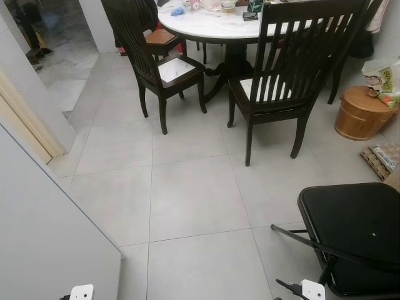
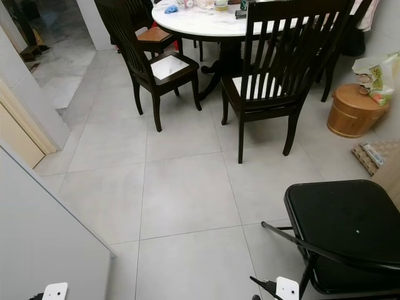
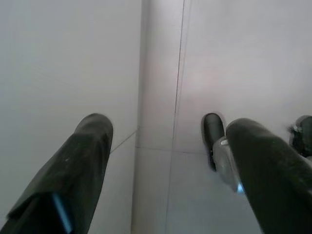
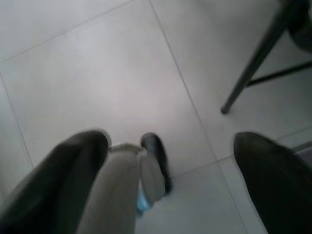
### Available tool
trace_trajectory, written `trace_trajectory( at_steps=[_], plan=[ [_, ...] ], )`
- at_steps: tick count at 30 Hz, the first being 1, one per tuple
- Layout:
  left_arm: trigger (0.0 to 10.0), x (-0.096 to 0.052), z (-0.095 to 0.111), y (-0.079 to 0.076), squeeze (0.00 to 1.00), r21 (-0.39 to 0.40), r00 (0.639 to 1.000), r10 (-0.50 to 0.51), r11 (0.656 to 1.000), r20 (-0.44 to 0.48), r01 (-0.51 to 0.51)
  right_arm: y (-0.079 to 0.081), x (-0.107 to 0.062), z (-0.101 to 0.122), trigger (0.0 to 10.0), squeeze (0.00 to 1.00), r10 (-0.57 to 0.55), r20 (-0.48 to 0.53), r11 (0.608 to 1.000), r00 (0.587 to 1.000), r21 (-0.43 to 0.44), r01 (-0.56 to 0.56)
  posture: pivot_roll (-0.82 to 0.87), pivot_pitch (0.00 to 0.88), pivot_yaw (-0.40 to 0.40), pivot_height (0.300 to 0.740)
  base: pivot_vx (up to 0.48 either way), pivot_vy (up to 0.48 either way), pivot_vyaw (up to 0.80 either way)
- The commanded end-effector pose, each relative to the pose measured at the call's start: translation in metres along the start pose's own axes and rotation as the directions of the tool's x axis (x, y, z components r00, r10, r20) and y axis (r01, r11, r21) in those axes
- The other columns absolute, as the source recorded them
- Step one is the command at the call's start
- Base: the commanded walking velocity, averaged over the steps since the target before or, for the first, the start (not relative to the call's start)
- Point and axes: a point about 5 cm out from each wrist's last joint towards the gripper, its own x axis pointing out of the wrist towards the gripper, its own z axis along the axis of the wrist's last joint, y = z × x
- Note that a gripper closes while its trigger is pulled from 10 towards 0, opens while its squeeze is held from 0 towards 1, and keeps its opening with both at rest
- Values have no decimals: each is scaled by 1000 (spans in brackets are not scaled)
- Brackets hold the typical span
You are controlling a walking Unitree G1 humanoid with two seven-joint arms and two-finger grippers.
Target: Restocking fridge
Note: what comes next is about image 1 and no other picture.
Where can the grey fridge door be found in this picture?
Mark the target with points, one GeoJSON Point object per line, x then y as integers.
{"type": "Point", "coordinates": [44, 237]}

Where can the brown cardboard egg tray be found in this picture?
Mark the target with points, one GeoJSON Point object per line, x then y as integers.
{"type": "Point", "coordinates": [380, 161]}

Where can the round wooden bucket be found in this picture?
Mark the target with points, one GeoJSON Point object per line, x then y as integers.
{"type": "Point", "coordinates": [359, 115]}

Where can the green and white snack bag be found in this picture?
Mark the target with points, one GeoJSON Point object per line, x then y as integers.
{"type": "Point", "coordinates": [382, 78]}

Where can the black folding chair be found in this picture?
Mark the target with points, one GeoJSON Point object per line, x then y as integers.
{"type": "Point", "coordinates": [353, 225]}

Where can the pale pink cloth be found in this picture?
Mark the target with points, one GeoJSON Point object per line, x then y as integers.
{"type": "Point", "coordinates": [378, 15]}

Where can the dark wooden slat-back chair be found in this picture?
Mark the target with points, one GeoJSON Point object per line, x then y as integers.
{"type": "Point", "coordinates": [312, 14]}
{"type": "Point", "coordinates": [122, 25]}

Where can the small black box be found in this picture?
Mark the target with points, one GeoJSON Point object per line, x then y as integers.
{"type": "Point", "coordinates": [250, 15]}

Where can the round white marble table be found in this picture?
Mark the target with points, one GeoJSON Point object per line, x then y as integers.
{"type": "Point", "coordinates": [212, 28]}

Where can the small blue cloth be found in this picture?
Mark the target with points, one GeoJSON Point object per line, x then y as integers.
{"type": "Point", "coordinates": [177, 10]}

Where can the dark chair with brown seat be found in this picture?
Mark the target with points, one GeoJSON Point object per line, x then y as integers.
{"type": "Point", "coordinates": [161, 37]}

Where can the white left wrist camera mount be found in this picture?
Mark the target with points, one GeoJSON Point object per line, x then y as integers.
{"type": "Point", "coordinates": [81, 292]}

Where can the beige door frame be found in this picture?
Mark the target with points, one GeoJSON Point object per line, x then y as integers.
{"type": "Point", "coordinates": [28, 119]}

